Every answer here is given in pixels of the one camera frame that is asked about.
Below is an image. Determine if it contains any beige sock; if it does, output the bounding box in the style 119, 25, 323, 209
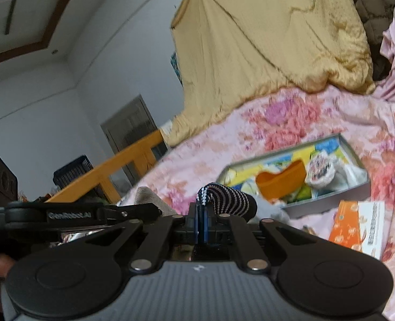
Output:
133, 186, 176, 216

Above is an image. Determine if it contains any black plastic crate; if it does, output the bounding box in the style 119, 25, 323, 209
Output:
53, 155, 104, 198

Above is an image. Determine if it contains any cartoon print sock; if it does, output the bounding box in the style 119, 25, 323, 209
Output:
304, 150, 337, 188

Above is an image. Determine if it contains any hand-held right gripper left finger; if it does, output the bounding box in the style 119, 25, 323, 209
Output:
84, 202, 202, 271

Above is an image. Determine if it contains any orange and white carton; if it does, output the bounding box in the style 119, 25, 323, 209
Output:
328, 200, 386, 262

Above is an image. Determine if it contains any wooden bed frame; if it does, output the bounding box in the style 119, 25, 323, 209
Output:
45, 129, 169, 204

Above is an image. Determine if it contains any yellow quilt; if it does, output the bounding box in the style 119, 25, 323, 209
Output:
166, 0, 377, 148

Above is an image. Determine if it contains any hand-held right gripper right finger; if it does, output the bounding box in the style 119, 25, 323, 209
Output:
204, 205, 319, 272

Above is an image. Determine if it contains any brown quilted blanket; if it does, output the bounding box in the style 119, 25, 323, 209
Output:
336, 0, 395, 81

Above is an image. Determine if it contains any black white-striped sock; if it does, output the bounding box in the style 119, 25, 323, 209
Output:
197, 182, 259, 224

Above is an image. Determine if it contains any orange sock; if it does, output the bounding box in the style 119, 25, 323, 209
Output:
255, 159, 307, 203

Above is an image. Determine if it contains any grey door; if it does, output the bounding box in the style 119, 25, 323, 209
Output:
100, 94, 169, 188

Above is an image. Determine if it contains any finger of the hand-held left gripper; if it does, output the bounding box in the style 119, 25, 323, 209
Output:
104, 202, 163, 223

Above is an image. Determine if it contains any grey cardboard box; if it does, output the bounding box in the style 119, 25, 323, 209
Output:
218, 133, 372, 220

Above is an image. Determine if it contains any pink floral bedsheet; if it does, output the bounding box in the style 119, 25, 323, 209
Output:
117, 85, 395, 321

